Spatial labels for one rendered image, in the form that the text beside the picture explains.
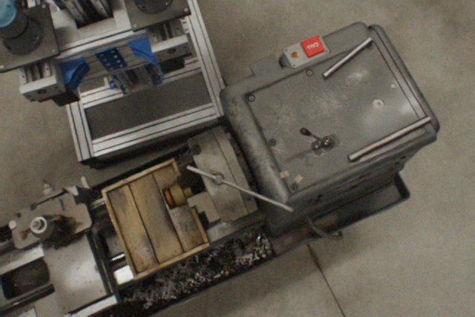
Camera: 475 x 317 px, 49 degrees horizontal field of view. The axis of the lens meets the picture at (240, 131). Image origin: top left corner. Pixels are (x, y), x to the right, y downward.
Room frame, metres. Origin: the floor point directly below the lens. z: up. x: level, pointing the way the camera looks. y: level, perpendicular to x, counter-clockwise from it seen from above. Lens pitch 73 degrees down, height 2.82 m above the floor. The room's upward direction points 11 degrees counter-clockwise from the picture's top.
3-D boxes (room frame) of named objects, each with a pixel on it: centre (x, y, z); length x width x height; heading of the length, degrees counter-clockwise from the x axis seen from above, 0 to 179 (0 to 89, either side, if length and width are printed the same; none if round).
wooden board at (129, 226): (0.33, 0.37, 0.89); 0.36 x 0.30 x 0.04; 14
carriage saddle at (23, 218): (0.25, 0.73, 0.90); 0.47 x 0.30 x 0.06; 14
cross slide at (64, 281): (0.27, 0.69, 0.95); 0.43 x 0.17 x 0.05; 14
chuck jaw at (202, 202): (0.29, 0.15, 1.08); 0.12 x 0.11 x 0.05; 14
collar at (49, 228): (0.33, 0.70, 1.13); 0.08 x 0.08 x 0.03
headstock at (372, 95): (0.51, -0.28, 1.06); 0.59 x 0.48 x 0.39; 104
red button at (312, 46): (0.72, -0.28, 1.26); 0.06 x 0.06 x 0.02; 14
